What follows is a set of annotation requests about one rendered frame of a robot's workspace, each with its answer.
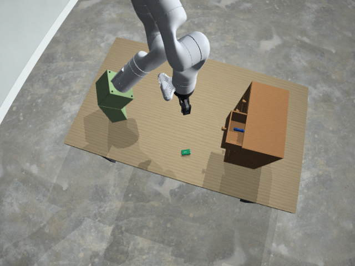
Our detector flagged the small brown wooden chest of drawers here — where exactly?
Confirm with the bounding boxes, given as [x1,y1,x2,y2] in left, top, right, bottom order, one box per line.
[224,81,289,169]

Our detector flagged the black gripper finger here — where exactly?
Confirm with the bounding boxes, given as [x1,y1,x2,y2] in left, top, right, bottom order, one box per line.
[178,97,191,115]

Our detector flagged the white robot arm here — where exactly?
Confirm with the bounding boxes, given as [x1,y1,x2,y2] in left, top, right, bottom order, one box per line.
[111,0,210,101]

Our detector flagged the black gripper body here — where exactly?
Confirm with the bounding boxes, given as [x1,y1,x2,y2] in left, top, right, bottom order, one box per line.
[174,90,194,102]

